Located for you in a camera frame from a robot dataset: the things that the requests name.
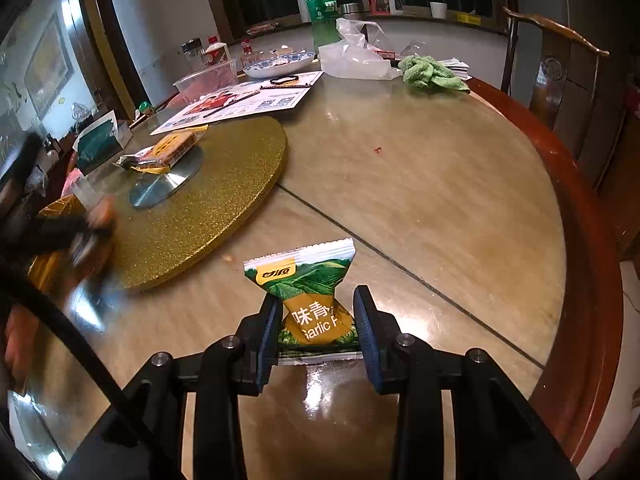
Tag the green towel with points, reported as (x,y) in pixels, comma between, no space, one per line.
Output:
(430,72)

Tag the white paper roll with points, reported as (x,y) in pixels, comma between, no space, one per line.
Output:
(302,2)

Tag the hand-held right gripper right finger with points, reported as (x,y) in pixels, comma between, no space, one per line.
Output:
(367,340)

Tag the black lidded glass jar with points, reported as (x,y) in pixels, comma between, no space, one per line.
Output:
(191,55)

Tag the green pea snack packet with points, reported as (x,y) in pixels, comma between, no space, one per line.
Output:
(310,280)

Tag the small red capped bottle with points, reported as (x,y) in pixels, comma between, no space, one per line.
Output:
(246,54)

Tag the wooden chair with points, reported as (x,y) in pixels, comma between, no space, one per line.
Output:
(550,75)

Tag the person's left forearm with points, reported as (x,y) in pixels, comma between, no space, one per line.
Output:
(20,332)

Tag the white paper stack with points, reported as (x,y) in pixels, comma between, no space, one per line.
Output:
(459,67)

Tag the black hair band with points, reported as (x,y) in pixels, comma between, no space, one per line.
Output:
(276,81)

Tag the clear glass cup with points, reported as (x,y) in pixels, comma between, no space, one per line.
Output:
(87,192)

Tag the framed wall picture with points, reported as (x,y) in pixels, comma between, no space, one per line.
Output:
(46,62)

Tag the clear plastic container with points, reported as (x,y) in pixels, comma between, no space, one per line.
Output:
(205,82)

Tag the small green capped bottle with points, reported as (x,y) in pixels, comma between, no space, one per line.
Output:
(144,109)

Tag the green tissue box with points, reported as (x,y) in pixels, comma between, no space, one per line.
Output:
(97,145)

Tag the white plastic bag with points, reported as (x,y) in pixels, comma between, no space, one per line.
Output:
(350,60)

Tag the green plastic bottle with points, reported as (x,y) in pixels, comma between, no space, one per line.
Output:
(322,15)

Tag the white cup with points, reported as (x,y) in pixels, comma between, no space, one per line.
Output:
(438,10)

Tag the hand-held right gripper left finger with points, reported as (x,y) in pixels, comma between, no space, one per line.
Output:
(270,340)

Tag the blue white plate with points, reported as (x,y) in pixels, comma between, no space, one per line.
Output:
(280,66)

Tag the pink cloth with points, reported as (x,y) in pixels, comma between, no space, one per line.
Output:
(70,182)

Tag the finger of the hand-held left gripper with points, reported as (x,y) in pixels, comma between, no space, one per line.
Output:
(92,237)

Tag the gold rimmed cardboard tray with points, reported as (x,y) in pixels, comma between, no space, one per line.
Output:
(47,270)

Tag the white red box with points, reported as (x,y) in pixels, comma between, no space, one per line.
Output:
(216,55)

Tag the black pen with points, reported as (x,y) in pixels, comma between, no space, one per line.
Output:
(285,87)

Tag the printed paper flyer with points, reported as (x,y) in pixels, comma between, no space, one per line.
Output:
(240,100)

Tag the metal lidded jar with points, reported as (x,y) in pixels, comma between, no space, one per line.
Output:
(350,8)

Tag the silver round disc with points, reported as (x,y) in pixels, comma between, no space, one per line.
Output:
(155,190)

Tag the orange snack packet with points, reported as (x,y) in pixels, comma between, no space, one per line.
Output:
(172,147)

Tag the gold glitter turntable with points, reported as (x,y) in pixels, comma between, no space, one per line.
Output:
(225,185)

